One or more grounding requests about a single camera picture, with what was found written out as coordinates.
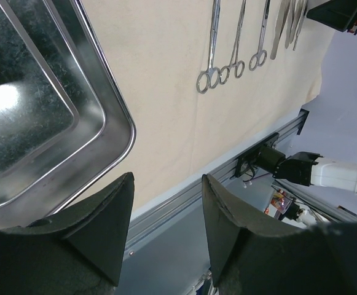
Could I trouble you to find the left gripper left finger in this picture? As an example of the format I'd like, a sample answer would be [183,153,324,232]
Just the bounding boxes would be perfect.
[0,172,135,294]

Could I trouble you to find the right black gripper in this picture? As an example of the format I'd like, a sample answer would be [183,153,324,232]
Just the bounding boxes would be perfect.
[306,0,357,34]

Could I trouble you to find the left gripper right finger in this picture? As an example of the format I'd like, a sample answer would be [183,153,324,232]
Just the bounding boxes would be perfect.
[202,174,357,294]

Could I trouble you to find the steel tweezers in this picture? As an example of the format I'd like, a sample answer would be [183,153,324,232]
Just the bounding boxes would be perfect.
[270,0,290,60]
[284,0,308,49]

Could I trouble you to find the steel instrument tray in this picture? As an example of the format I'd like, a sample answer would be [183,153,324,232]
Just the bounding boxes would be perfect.
[0,1,136,229]

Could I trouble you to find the steel surgical scissors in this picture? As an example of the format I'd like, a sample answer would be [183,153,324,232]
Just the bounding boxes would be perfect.
[196,0,221,94]

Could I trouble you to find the beige surgical wrap cloth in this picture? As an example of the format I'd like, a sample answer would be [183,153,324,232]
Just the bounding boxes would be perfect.
[83,1,334,213]

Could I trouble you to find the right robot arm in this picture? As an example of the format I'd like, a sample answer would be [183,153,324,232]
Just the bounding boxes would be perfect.
[252,1,357,193]

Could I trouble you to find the front aluminium rail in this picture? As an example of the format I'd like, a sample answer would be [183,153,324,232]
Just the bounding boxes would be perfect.
[124,109,309,259]

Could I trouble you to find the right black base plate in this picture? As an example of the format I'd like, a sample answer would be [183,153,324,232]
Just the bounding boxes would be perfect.
[233,132,280,178]

